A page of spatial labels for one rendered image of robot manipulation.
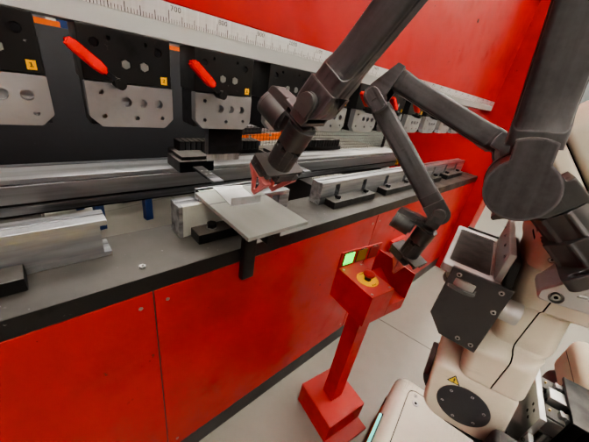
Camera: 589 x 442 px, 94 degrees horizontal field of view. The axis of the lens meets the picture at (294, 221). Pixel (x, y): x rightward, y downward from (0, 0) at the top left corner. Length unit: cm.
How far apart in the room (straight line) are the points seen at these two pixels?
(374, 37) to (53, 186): 85
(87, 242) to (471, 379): 89
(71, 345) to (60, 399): 15
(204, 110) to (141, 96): 13
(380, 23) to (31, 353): 83
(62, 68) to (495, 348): 136
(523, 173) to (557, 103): 8
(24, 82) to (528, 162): 72
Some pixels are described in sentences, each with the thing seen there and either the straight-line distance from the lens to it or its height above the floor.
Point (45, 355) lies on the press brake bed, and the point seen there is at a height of 76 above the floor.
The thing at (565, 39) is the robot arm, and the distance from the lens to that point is 46.
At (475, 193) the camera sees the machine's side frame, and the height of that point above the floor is 74.
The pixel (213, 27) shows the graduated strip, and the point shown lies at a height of 138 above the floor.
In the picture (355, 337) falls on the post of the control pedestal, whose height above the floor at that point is 52.
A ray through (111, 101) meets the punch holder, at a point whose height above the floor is 122.
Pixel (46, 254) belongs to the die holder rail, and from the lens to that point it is 77.
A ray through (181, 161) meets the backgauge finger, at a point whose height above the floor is 102.
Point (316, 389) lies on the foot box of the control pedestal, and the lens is 143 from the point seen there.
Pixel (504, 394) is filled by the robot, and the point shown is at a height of 82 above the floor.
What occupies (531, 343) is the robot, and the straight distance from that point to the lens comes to 75.
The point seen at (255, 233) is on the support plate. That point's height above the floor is 100.
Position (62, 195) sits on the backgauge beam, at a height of 93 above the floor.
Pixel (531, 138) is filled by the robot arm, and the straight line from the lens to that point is 42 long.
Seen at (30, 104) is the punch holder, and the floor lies 121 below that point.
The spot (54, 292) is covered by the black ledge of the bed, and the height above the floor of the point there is 87.
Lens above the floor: 131
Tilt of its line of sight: 27 degrees down
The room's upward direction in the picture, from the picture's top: 10 degrees clockwise
